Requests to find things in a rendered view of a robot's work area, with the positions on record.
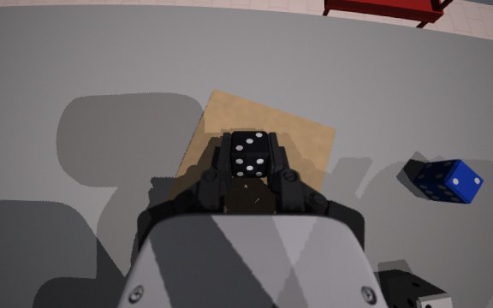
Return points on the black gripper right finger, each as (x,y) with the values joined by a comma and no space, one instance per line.
(295,196)

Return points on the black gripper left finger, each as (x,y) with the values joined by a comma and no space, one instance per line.
(204,196)

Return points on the tan mat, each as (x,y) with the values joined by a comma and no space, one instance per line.
(307,145)

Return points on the blue die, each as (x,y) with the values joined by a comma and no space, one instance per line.
(448,181)

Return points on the white die with black pips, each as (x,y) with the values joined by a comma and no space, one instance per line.
(410,291)

